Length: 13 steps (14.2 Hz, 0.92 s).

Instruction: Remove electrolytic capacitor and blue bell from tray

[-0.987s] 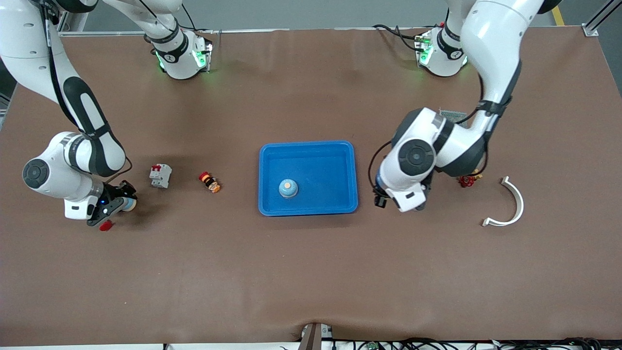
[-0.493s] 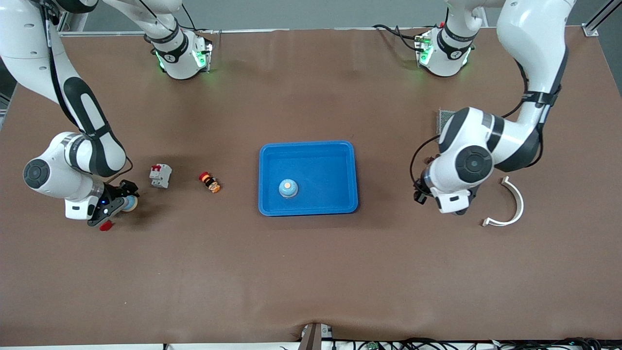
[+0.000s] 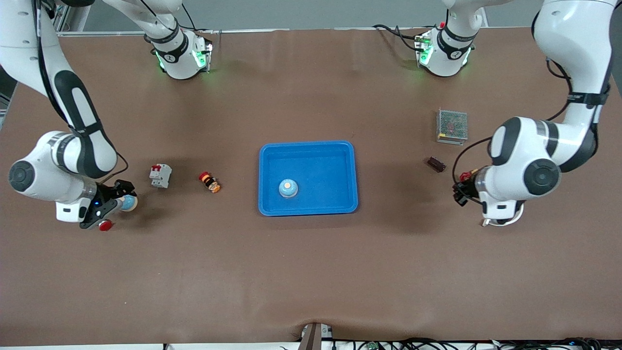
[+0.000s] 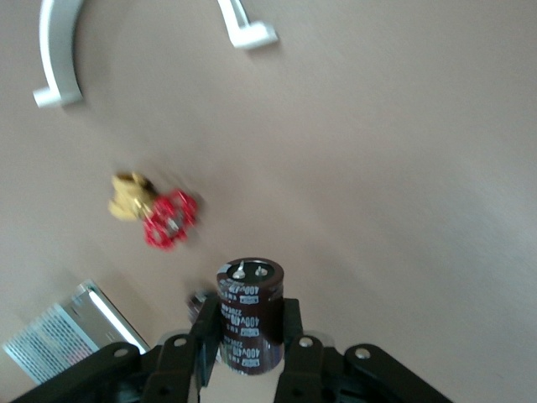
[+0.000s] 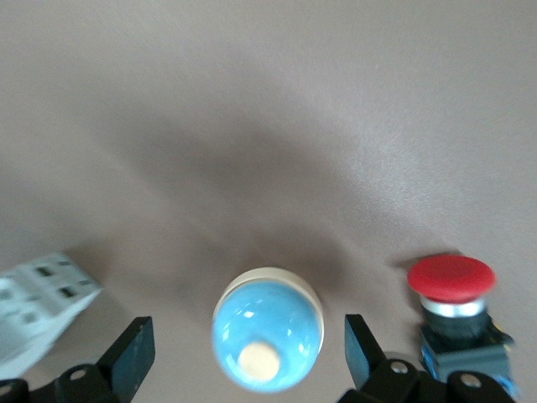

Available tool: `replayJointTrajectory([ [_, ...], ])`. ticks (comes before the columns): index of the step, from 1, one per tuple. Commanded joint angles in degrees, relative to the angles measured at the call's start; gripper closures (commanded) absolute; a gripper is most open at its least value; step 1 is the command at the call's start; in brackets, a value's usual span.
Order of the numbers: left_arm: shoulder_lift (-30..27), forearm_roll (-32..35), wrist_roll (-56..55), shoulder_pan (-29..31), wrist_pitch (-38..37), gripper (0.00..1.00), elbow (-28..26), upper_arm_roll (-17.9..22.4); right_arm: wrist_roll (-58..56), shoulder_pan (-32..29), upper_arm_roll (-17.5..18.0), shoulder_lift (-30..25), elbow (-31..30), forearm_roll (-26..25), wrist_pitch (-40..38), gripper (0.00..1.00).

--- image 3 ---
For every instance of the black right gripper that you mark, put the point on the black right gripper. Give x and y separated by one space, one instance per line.
118 188

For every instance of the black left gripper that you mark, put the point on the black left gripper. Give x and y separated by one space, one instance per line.
465 187

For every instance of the light blue service bell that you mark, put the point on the light blue service bell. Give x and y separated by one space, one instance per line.
288 188
129 204

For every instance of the dark brown capacitor block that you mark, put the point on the dark brown capacitor block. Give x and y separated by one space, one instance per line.
436 164

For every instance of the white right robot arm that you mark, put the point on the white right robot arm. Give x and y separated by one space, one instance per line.
43 180

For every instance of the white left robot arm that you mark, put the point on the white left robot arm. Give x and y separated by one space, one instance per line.
520 146

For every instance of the red mushroom push button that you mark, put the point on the red mushroom push button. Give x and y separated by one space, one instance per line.
106 225

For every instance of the white curved plastic piece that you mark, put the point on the white curved plastic piece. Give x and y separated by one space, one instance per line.
486 222

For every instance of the white red circuit breaker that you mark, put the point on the white red circuit breaker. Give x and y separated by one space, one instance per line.
160 176

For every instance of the metal mesh power supply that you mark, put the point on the metal mesh power supply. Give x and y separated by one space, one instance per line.
452 125

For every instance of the brown table mat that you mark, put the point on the brown table mat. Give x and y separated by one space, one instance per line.
146 272

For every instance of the orange red emergency stop button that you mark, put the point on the orange red emergency stop button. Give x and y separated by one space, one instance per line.
210 183

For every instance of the blue plastic tray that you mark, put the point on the blue plastic tray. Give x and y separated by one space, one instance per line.
316 160

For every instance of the aluminium frame post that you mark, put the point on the aluminium frame post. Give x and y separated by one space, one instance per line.
77 19

